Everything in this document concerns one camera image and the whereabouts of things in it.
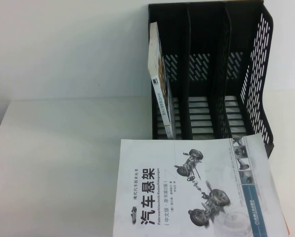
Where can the white car suspension book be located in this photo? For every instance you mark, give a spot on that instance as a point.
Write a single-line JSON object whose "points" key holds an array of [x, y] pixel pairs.
{"points": [[162, 197]]}

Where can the white book with orange print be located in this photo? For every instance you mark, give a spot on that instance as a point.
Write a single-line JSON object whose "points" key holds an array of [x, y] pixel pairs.
{"points": [[159, 98]]}

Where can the black plastic book stand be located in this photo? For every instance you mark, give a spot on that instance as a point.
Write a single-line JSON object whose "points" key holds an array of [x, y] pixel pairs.
{"points": [[204, 37]]}

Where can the white ROS2 book orange edge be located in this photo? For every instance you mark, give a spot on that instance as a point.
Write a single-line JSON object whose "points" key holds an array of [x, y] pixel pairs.
{"points": [[287, 227]]}

